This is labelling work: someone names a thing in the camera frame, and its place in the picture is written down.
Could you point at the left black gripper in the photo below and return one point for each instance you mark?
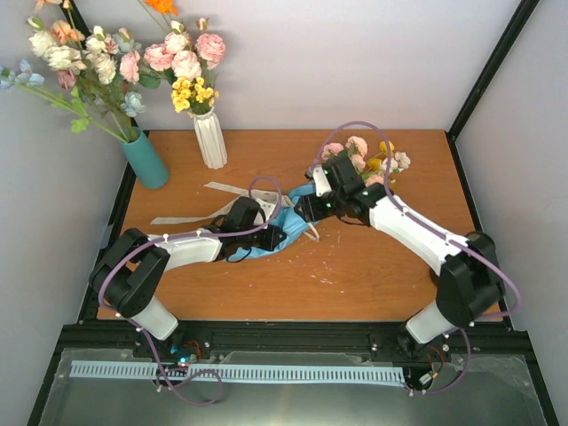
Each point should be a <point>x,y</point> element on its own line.
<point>271,241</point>

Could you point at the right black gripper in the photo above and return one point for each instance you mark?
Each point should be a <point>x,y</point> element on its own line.
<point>311,212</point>

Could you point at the blue paper bouquet wrapper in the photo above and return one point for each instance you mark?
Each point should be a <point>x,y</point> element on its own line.
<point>289,222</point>

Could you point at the cream printed ribbon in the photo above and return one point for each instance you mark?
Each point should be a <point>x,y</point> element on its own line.
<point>185,213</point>

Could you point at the pink yellow flower bouquet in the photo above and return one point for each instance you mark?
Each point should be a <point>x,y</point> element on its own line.
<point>373,168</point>

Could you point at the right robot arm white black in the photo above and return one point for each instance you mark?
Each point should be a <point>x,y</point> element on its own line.
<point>465,266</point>

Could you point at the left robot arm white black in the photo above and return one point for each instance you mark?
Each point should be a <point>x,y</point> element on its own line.
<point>129,273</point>

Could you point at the teal cylindrical vase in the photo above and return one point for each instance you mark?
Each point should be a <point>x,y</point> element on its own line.
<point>145,161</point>

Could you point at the white ribbed vase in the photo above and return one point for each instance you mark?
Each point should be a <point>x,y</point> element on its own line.
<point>210,140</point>

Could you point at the pink yellow flowers white vase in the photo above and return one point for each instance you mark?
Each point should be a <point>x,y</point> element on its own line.
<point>185,62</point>

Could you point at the mixed flowers in teal vase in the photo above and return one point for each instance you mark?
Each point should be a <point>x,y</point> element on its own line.
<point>94,85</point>

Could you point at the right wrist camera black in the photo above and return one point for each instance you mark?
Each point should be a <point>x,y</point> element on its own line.
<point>342,175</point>

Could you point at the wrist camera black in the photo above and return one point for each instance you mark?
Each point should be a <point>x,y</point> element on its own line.
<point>342,175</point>
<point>243,213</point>

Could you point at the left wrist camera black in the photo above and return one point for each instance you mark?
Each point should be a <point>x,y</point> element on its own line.
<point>243,213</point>

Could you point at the black frame post right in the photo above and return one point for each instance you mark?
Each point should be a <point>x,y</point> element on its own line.
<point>509,35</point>

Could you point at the black frame post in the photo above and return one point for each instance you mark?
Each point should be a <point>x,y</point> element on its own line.
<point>74,17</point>
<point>509,35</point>

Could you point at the light blue slotted cable duct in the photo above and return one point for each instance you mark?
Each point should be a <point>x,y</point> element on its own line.
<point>252,374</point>

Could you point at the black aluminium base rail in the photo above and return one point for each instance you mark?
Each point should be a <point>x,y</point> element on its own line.
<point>378,341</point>

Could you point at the black frame post left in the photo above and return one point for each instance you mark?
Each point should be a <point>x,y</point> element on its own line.
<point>74,17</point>

